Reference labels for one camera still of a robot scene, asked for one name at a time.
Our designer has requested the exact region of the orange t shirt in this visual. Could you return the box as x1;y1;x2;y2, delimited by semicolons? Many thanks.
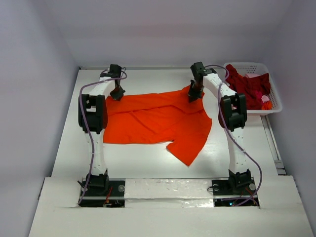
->
103;87;212;166

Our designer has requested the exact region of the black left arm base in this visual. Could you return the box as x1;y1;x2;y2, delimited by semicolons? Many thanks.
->
79;179;125;208

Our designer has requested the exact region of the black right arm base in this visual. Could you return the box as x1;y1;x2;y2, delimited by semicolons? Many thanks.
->
207;179;260;207

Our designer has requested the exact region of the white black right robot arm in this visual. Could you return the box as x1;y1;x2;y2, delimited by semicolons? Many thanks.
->
188;62;252;196

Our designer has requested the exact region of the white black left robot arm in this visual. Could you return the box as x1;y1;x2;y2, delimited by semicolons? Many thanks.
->
78;64;127;195

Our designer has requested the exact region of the white plastic laundry basket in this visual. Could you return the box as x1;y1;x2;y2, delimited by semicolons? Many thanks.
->
224;62;282;116

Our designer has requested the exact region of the dark red t shirt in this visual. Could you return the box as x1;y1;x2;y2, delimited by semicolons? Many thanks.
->
226;64;271;110

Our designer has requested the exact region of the pink garment in basket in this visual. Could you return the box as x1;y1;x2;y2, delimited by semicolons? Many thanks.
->
261;95;270;103

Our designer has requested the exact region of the orange garment in basket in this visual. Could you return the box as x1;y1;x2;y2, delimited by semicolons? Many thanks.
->
261;101;273;110

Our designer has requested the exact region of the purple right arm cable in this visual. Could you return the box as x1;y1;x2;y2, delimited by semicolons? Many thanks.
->
204;64;263;207

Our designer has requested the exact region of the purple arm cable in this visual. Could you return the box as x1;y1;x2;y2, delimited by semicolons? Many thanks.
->
204;64;263;207
78;66;128;205

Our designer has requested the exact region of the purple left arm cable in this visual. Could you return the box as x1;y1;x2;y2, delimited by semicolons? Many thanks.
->
78;66;128;205

